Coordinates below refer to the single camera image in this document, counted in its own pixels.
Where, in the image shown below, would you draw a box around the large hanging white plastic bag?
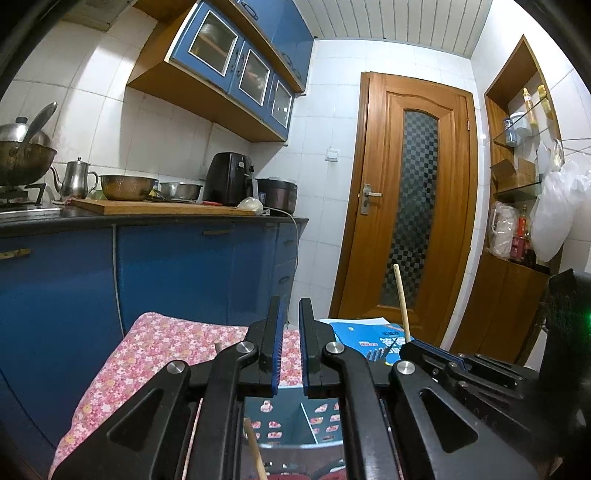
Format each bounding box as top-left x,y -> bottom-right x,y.
530,138 -> 591,264

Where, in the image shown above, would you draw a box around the blue lower kitchen cabinets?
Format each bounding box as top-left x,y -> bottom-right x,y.
0,220 -> 302,464

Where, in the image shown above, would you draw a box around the black air fryer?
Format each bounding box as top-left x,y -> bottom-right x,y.
202,152 -> 255,208

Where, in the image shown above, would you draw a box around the clear bag of white items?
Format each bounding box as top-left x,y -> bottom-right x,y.
488,201 -> 520,259

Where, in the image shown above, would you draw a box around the white power cable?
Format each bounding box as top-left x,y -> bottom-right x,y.
265,207 -> 300,319

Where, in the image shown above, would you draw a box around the large steel mixing bowl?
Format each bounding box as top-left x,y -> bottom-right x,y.
99,174 -> 159,202

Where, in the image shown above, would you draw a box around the wooden wall shelf niche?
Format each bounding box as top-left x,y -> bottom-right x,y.
483,34 -> 565,205

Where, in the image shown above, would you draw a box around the wooden chopstick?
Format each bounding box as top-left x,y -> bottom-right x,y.
393,264 -> 413,344
243,417 -> 269,480

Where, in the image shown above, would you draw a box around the blue upper wall cabinets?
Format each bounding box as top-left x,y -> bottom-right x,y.
134,0 -> 315,94

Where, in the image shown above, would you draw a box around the wooden door with glass panel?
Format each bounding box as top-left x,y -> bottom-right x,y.
330,71 -> 479,348

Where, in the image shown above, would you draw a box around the red sauce bottles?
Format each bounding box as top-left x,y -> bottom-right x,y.
512,205 -> 539,268

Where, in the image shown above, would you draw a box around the blue workbook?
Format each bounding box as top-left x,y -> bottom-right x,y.
323,319 -> 417,366

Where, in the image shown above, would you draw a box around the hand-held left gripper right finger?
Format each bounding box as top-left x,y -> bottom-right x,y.
298,296 -> 539,480

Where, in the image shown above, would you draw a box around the small white plastic bag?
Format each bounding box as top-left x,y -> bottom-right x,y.
236,196 -> 265,216

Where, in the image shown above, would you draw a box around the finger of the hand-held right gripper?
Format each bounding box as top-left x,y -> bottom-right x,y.
399,339 -> 525,393

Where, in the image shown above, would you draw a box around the steel kettle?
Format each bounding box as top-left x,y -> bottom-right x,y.
49,157 -> 100,200

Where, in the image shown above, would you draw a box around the thin white blue booklet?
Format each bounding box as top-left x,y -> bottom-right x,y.
318,316 -> 387,325

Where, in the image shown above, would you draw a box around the steel ladle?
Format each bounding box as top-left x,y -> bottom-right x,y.
20,102 -> 59,145

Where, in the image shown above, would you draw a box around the steel pot lid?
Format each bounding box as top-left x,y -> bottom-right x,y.
0,117 -> 51,147

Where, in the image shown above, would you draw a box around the cardboard box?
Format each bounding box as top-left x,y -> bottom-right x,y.
490,159 -> 540,191

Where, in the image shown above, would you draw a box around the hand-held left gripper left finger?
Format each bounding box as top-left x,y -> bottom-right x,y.
51,295 -> 284,480

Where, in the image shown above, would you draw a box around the yellow oil bottle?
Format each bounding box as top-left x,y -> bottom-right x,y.
521,87 -> 539,138

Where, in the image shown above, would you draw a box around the metal door handle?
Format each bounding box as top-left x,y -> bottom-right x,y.
359,183 -> 384,217

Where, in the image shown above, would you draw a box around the pink floral tablecloth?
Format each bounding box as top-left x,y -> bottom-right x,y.
48,311 -> 334,477

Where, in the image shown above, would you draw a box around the wooden floor cabinet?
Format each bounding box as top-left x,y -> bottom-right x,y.
450,251 -> 556,366

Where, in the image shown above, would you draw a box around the dark wok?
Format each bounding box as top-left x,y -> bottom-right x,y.
0,140 -> 59,186

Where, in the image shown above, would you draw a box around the blue glass-door wall cabinet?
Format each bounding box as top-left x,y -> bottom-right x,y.
126,0 -> 296,143

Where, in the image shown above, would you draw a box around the blue plastic utensil basket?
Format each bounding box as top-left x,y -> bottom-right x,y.
239,387 -> 348,480

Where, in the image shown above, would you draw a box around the black rice cooker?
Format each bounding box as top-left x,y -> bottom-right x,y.
254,178 -> 299,214

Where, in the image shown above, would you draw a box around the gas stove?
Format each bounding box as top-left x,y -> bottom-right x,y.
0,183 -> 62,214

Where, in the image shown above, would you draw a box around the wooden cutting board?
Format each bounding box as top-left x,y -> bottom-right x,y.
69,198 -> 257,217

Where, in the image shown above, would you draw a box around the dark kitchen countertop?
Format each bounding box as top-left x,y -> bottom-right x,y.
0,205 -> 310,239

